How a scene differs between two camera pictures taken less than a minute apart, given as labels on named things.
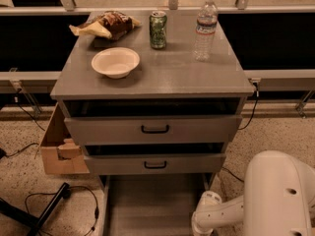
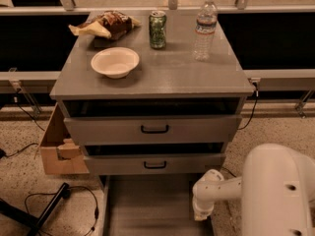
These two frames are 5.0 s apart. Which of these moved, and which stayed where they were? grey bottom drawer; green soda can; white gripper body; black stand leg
Moved: white gripper body
Stayed: grey bottom drawer; black stand leg; green soda can
